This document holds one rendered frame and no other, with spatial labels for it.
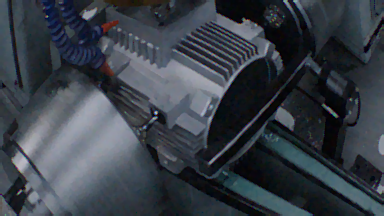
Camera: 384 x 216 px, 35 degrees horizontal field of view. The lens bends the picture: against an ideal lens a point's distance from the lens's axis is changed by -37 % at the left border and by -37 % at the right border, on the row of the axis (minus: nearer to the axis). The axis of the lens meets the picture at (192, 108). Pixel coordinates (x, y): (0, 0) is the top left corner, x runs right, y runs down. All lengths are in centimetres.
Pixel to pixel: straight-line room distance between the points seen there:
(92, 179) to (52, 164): 6
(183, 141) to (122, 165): 14
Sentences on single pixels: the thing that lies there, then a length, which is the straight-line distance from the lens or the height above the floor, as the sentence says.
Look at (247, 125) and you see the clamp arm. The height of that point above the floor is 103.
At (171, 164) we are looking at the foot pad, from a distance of 112.
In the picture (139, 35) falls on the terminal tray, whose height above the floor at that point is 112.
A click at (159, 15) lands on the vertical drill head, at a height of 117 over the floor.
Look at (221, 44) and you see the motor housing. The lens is 106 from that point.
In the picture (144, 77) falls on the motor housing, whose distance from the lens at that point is 109.
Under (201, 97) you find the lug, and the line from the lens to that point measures 103.
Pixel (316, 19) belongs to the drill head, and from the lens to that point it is 117.
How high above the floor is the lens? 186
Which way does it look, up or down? 49 degrees down
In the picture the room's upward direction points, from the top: 7 degrees counter-clockwise
